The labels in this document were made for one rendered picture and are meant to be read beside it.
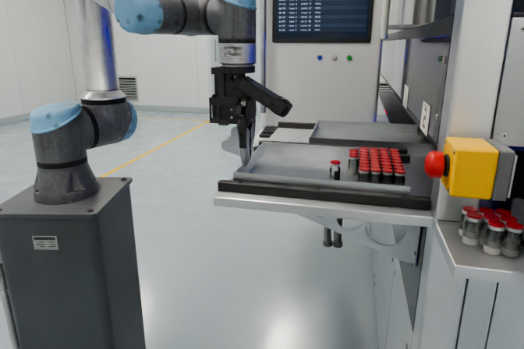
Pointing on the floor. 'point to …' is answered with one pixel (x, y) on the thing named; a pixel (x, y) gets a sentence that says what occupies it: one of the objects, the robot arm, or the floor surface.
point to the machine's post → (465, 127)
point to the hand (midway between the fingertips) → (248, 160)
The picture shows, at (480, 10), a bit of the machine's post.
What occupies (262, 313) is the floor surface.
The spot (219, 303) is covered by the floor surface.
